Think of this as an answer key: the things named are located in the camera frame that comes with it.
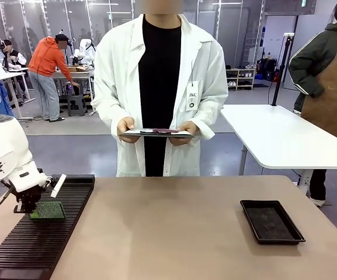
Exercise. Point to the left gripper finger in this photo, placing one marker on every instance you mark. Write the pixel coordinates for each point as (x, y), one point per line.
(18, 209)
(33, 213)

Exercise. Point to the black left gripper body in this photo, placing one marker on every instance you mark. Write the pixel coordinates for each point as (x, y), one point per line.
(29, 196)

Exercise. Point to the green PCB board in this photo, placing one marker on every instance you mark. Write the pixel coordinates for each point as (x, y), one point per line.
(49, 210)

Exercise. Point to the grey clipboard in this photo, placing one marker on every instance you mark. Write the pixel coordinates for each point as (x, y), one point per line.
(156, 133)

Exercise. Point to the maroon pen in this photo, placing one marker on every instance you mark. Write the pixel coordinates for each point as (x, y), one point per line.
(165, 130)

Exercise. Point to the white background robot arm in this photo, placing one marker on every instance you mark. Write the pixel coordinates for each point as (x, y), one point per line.
(85, 51)

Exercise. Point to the person's left forearm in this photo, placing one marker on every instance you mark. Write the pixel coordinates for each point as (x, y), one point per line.
(212, 116)

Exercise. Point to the person's right forearm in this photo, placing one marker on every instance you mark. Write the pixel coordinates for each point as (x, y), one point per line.
(104, 108)

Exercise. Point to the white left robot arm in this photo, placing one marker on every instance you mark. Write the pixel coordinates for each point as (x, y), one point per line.
(1, 151)

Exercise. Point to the black slotted PCB rack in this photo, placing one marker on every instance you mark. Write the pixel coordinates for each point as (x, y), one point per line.
(39, 242)

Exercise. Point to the person's right hand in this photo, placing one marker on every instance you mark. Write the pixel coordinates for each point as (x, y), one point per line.
(125, 128)

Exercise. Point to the person's left hand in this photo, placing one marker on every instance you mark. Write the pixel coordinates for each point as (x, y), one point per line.
(187, 128)

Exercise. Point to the black step stool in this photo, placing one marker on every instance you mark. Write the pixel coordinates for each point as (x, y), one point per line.
(77, 105)

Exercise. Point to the white background desk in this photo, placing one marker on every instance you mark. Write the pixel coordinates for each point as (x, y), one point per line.
(10, 74)

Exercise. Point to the grey background workbench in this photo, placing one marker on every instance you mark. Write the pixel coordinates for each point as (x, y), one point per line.
(77, 76)

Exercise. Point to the person in orange hoodie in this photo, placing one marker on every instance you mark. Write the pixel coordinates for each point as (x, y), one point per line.
(48, 67)

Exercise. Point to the brown cardboard box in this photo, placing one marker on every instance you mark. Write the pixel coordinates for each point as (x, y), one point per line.
(77, 69)

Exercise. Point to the seated person in dark jacket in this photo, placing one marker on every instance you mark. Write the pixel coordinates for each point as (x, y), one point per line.
(12, 55)

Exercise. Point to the person in white lab coat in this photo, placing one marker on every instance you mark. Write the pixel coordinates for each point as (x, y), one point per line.
(118, 73)

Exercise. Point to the white name tag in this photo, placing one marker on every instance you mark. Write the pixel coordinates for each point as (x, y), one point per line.
(191, 96)

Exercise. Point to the black rectangular tray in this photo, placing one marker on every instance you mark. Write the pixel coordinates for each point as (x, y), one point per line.
(271, 223)

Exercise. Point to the white shoe shelf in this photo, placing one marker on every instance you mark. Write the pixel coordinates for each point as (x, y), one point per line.
(241, 78)

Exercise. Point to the white side table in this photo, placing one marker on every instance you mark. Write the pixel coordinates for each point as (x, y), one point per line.
(282, 137)

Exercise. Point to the black equipment bags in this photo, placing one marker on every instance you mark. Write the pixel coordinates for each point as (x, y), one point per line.
(269, 68)

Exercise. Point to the person in brown apron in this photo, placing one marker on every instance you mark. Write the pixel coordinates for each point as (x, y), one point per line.
(328, 81)

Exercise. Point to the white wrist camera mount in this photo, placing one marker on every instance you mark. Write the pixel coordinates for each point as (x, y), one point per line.
(58, 185)

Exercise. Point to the black camera stand pole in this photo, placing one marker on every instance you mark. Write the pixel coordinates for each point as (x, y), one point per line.
(282, 67)

